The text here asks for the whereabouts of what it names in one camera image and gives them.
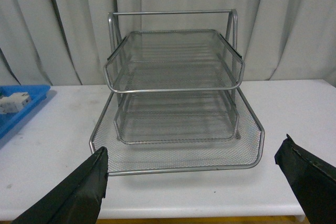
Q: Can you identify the silver mesh top tray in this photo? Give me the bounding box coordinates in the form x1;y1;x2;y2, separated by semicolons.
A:
104;29;245;93

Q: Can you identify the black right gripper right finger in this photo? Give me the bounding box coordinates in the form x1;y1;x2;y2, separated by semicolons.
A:
275;135;335;223

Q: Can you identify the blue plastic tray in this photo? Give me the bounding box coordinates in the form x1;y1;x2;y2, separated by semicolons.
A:
1;85;50;138

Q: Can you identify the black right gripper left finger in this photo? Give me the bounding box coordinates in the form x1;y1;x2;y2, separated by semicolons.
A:
12;147;108;223

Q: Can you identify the silver wire rack frame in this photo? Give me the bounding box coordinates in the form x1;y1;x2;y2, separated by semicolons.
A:
107;9;242;141

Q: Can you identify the white curtain backdrop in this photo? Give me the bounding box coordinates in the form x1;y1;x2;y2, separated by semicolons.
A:
1;0;335;86

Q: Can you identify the white circuit breaker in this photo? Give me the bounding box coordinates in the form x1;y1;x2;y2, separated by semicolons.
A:
1;92;32;114

